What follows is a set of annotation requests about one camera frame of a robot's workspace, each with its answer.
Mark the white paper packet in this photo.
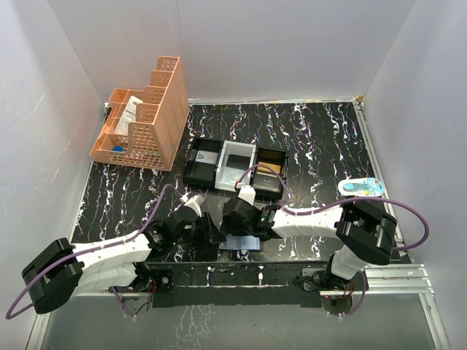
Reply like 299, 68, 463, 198
115, 96, 143, 135

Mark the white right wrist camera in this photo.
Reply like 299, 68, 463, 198
236, 183, 256, 206

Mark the orange plastic desk organizer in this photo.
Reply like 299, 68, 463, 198
90, 56, 190, 171

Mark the gold card in right bin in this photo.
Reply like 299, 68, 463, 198
257, 163, 282, 176

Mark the black bin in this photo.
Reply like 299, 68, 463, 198
250, 147, 289, 201
183, 137, 223, 190

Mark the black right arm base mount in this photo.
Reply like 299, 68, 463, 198
292, 268, 368, 297

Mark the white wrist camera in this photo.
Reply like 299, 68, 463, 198
180, 195, 204, 217
236, 183, 256, 206

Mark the card in left bin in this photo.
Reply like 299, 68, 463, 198
195, 149, 218, 165

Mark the blue white blister pack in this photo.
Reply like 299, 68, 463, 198
338, 177, 385, 197

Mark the black left bin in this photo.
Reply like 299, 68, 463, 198
183, 137, 223, 190

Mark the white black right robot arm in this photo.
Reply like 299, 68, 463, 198
219, 198, 397, 291

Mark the blue round object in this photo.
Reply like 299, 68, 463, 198
112, 146, 126, 152

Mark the black leather card holder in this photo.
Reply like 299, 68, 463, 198
218, 235, 262, 252

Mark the dark card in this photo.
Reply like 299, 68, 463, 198
225, 154, 251, 170

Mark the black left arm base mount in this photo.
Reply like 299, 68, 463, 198
148, 269, 174, 294

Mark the white middle bin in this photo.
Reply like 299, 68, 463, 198
215, 141, 256, 192

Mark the black right bin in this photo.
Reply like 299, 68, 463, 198
250, 147, 289, 201

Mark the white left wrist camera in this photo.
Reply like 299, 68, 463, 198
180, 195, 204, 217

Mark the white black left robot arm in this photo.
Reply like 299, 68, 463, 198
22, 206, 225, 314

